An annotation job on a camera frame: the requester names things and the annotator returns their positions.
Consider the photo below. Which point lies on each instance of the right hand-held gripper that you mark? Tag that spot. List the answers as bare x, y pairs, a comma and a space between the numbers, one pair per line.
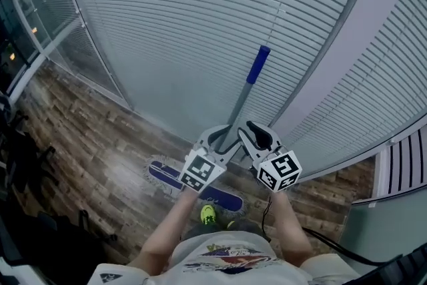
280, 170

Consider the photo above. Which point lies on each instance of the black computer monitor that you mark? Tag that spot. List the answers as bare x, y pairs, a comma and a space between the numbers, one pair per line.
400, 270

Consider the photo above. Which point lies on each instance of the dark window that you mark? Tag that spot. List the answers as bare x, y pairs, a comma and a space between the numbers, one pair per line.
10, 36

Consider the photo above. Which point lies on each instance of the white venetian blinds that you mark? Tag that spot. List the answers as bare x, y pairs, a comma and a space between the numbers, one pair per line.
200, 26

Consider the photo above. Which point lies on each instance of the grey-green partition panel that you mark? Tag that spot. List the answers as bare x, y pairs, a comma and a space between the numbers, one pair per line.
383, 227

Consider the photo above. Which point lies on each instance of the person's left forearm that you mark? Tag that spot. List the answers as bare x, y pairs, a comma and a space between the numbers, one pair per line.
166, 230

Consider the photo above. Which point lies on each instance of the white printed t-shirt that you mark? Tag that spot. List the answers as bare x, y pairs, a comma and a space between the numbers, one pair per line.
233, 275

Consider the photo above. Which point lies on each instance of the yellow-green shoe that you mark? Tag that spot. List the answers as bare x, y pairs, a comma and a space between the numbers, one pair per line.
231, 225
207, 213

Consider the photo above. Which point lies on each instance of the blue mop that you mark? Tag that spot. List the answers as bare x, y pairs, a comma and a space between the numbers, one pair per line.
257, 66

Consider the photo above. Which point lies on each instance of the grey trousers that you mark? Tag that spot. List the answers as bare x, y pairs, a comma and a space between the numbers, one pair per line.
247, 230

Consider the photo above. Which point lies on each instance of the person's right forearm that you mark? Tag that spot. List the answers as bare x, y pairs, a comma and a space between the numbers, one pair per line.
290, 230

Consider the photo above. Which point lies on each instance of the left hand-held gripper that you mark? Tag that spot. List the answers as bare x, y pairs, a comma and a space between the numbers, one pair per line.
201, 172

